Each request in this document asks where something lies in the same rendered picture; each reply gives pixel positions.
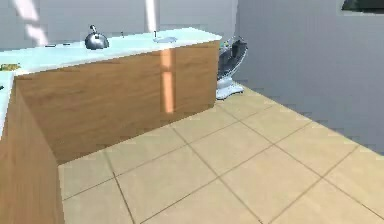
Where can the wooden counter with pale top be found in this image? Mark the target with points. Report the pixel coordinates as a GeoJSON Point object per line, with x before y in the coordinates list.
{"type": "Point", "coordinates": [110, 96]}

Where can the grey metal kettle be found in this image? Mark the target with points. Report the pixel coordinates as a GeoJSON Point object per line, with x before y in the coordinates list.
{"type": "Point", "coordinates": [96, 40]}

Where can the yellow green food item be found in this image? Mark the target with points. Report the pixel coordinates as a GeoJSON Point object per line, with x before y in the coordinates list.
{"type": "Point", "coordinates": [9, 67]}

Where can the dark framed wall picture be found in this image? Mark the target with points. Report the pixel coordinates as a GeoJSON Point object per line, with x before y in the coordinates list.
{"type": "Point", "coordinates": [363, 5]}

